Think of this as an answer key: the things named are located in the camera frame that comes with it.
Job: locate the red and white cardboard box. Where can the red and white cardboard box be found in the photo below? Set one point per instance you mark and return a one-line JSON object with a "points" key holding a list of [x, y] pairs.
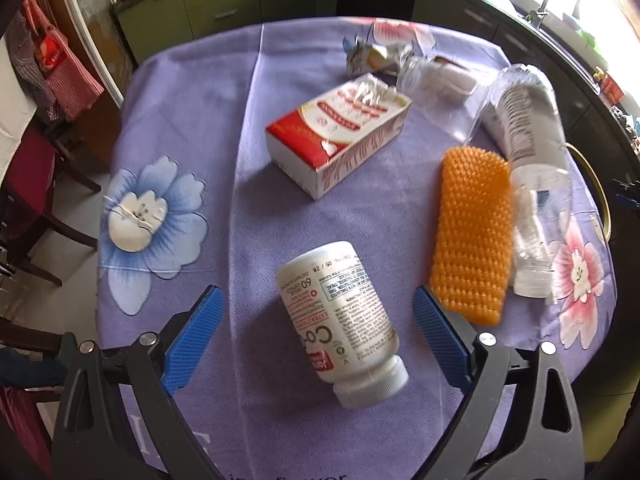
{"points": [[325, 135]]}

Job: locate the dark wooden chair red seat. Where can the dark wooden chair red seat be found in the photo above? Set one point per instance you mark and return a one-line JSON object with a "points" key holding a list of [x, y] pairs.
{"points": [[30, 170]]}

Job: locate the crumpled clear plastic wrapper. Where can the crumpled clear plastic wrapper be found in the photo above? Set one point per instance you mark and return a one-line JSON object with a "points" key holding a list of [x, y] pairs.
{"points": [[370, 91]]}

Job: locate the purple floral tablecloth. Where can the purple floral tablecloth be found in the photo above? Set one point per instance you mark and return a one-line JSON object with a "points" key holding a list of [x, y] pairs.
{"points": [[240, 125]]}

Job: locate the metal kitchen faucet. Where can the metal kitchen faucet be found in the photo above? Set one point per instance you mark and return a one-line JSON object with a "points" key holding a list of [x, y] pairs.
{"points": [[541, 10]]}

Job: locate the yellow rimmed waste bin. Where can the yellow rimmed waste bin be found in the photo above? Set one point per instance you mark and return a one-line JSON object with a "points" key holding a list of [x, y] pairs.
{"points": [[600, 190]]}

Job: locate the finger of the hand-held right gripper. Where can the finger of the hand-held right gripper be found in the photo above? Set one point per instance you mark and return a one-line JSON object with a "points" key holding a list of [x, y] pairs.
{"points": [[629, 201]]}

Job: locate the orange bristle brush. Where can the orange bristle brush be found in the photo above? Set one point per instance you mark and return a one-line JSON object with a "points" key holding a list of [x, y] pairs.
{"points": [[472, 230]]}

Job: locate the clear plastic bottle white label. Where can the clear plastic bottle white label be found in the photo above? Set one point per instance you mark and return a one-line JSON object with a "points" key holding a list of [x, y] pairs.
{"points": [[530, 125]]}

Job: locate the white pill bottle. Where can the white pill bottle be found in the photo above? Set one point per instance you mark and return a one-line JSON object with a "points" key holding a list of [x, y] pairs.
{"points": [[340, 310]]}

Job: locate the red checked bag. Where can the red checked bag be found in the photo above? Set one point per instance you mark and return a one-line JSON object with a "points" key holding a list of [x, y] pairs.
{"points": [[65, 70]]}

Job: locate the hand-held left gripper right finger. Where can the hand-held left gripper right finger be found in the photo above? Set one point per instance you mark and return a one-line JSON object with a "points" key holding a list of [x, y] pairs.
{"points": [[440, 335]]}

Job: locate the crumpled printed carton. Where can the crumpled printed carton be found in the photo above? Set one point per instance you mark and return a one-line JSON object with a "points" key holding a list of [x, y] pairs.
{"points": [[367, 57]]}

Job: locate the clear plastic container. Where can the clear plastic container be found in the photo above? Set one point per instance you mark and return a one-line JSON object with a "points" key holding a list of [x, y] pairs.
{"points": [[435, 82]]}

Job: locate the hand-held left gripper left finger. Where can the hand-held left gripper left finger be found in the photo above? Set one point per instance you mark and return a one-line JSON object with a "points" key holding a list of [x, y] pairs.
{"points": [[197, 332]]}

